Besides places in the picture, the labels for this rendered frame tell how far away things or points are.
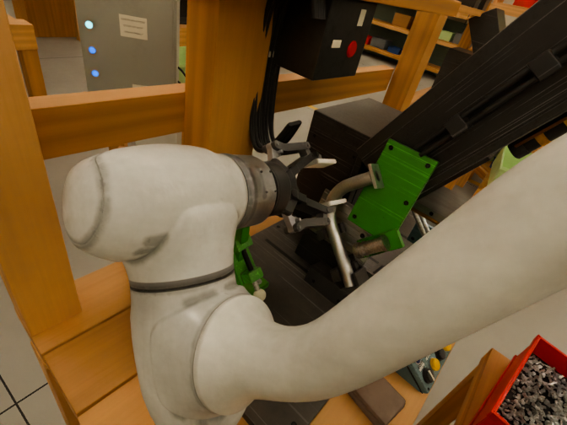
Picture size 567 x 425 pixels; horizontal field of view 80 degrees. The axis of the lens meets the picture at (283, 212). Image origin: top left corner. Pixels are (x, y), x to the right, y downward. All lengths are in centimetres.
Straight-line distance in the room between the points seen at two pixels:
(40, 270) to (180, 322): 43
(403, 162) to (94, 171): 62
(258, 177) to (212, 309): 15
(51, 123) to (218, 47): 31
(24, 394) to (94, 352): 105
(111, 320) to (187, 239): 53
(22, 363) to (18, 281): 119
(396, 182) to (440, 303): 59
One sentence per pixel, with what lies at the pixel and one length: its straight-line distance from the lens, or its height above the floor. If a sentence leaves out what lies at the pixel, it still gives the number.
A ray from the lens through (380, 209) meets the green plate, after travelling 79.
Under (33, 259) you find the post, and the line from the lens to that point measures 69.
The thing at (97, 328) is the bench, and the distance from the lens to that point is 80.
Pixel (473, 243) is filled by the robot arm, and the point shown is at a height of 144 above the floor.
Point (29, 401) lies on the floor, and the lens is 178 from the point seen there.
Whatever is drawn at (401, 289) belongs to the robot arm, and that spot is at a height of 140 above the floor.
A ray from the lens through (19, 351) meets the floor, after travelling 191.
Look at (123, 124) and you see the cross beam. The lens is 72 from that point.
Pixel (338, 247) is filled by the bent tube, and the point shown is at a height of 102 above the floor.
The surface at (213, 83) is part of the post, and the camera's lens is 69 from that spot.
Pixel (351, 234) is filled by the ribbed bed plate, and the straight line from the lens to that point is 85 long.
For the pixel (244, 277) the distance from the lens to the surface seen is 73.
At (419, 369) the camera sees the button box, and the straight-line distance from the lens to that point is 79.
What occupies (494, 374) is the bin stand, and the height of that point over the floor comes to 80.
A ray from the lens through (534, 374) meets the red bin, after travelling 106.
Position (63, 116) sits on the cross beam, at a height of 126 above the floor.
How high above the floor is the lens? 153
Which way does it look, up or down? 36 degrees down
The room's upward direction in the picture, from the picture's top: 14 degrees clockwise
